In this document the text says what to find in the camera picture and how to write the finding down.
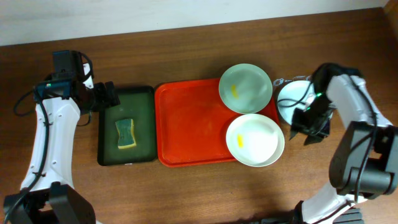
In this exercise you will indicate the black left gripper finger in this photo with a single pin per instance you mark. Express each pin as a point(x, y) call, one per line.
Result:
point(101, 97)
point(111, 97)

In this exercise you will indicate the green yellow sponge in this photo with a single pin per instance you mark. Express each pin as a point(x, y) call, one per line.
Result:
point(125, 128)

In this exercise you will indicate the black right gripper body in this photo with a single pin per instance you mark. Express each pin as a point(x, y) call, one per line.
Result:
point(319, 122)

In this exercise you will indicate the light blue plate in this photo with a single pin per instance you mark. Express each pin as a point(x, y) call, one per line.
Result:
point(297, 94)

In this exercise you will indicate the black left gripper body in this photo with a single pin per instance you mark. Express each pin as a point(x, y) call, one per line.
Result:
point(101, 95)

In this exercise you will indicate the cream white plate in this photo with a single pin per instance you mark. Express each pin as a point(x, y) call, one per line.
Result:
point(255, 140)

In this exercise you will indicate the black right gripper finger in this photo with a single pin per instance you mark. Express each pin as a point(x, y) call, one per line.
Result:
point(295, 128)
point(313, 138)

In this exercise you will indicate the dark green sponge tray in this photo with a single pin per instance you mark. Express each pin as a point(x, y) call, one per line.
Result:
point(137, 104)

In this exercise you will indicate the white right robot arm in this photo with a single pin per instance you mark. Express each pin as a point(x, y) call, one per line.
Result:
point(364, 165)

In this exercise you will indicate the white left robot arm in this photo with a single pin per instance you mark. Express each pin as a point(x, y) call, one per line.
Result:
point(47, 194)

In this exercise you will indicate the red plastic tray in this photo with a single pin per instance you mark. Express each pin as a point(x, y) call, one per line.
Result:
point(191, 123)

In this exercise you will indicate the light green plate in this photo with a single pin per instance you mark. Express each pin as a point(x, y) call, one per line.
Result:
point(245, 88)

